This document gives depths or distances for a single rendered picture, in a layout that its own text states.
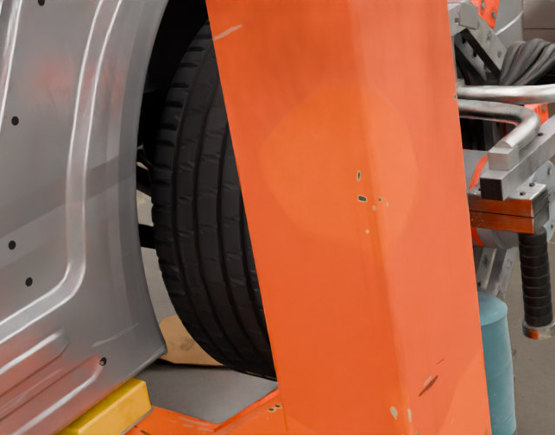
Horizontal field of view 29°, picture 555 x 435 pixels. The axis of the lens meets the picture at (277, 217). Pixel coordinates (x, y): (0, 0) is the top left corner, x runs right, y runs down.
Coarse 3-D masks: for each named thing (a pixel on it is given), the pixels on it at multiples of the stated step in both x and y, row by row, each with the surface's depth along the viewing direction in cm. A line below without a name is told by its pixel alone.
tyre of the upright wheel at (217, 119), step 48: (192, 48) 156; (192, 96) 153; (192, 144) 150; (480, 144) 186; (192, 192) 149; (240, 192) 144; (192, 240) 151; (240, 240) 145; (192, 288) 155; (240, 288) 149; (192, 336) 164; (240, 336) 155
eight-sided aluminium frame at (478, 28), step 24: (456, 0) 160; (456, 24) 158; (480, 24) 163; (456, 48) 168; (480, 48) 165; (504, 48) 171; (480, 72) 174; (480, 264) 182; (504, 264) 180; (480, 288) 181; (504, 288) 181
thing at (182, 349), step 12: (168, 324) 319; (180, 324) 320; (168, 336) 313; (180, 336) 314; (168, 348) 307; (180, 348) 308; (192, 348) 307; (168, 360) 302; (180, 360) 302; (192, 360) 300; (204, 360) 300
